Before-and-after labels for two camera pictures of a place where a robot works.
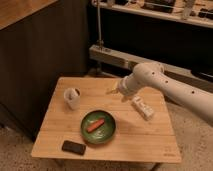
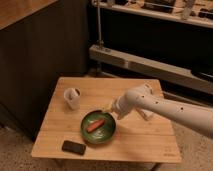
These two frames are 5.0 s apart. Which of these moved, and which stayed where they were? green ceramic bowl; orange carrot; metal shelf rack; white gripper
Moved: white gripper
Stayed: green ceramic bowl; metal shelf rack; orange carrot
